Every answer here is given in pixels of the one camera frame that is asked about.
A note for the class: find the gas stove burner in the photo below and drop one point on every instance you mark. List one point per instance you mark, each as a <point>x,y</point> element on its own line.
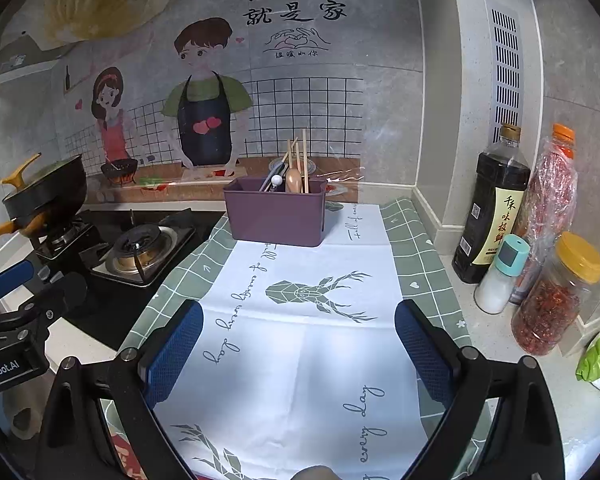
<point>67,240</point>
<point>135,246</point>

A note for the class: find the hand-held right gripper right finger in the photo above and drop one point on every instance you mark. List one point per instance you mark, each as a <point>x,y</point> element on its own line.
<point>422,355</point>

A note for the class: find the orange capped chili bottle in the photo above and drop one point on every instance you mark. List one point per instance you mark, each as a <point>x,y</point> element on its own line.
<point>552,190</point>

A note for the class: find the white wall vent grille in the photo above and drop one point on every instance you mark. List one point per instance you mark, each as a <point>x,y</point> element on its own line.
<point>505,70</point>

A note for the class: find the brown rounded object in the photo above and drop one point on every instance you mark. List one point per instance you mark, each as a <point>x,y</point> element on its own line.
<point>312,473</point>

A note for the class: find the wooden spoon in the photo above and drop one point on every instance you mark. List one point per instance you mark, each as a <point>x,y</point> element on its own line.
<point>294,180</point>

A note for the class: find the wooden chopstick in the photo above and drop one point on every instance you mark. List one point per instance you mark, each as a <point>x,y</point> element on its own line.
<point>289,155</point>
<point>305,160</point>
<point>297,152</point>

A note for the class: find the yellow lidded chili jar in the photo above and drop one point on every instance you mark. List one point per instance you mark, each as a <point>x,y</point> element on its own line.
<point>545,315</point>

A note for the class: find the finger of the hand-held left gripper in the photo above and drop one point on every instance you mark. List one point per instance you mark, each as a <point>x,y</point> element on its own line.
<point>62,292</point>
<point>10,274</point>

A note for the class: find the green white printed table mat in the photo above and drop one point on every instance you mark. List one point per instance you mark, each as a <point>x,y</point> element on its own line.
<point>300,360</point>

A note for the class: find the cartoon couple wall poster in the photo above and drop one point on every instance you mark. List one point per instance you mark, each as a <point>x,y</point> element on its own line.
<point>205,125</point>

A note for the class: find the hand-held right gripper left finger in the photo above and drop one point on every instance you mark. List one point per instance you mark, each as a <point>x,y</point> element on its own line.
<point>177,355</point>

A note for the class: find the dark soy sauce bottle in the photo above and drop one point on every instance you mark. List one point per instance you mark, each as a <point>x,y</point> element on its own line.
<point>490,210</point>

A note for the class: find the black gas stove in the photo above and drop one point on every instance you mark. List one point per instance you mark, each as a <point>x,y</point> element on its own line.
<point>105,310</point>

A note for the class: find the purple utensil container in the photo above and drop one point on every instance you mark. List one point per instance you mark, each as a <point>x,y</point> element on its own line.
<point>275,215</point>

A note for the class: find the teal capped salt shaker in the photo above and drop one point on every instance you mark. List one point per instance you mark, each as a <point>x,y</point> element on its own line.
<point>497,290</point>

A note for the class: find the white utensil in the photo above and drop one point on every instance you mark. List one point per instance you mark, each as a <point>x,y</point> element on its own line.
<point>277,179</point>

